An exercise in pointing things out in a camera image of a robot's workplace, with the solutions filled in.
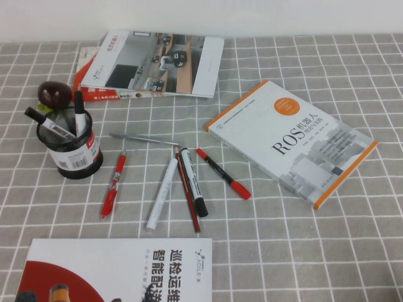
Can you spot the dark purple mangosteen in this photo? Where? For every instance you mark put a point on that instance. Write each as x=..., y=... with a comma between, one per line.
x=53, y=94

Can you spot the white and red AgileX brochure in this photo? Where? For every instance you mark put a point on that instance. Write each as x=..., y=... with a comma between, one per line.
x=126, y=258

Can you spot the photo cover brochure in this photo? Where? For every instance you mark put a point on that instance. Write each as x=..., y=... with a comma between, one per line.
x=176, y=63

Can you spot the grey slim pen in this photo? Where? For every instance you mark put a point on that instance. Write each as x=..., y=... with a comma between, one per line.
x=141, y=137

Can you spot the plain white pen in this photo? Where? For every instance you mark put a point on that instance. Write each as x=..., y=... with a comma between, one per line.
x=160, y=195

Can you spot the white marker with printed label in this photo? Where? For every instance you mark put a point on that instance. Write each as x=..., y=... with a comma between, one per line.
x=47, y=122

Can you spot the red and black pencil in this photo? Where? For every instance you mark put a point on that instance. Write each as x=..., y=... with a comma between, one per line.
x=188, y=195

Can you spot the thick black cap whiteboard marker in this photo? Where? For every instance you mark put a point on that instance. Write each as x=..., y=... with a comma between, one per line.
x=201, y=206

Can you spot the white and orange ROS book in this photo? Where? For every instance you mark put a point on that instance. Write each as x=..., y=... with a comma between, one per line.
x=283, y=141

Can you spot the white marker with black cap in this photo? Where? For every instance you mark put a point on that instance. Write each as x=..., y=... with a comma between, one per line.
x=78, y=107

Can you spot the red retractable pen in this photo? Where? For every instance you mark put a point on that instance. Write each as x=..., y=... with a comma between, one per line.
x=110, y=198

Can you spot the black pen with red cap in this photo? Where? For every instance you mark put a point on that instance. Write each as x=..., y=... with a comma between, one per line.
x=242, y=190

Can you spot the black mesh pen holder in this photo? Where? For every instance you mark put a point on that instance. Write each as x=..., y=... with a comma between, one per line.
x=78, y=163

